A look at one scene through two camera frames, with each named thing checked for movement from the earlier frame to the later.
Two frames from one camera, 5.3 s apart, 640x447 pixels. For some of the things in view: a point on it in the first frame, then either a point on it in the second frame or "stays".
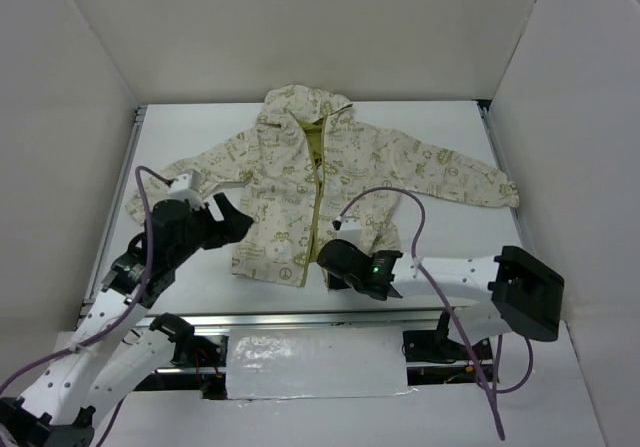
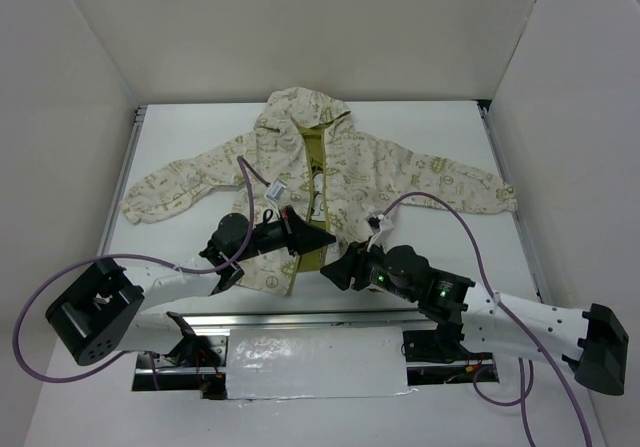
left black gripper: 216,218 → 291,231
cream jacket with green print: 310,177 stays
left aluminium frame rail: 112,210 stays
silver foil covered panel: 316,362 stays
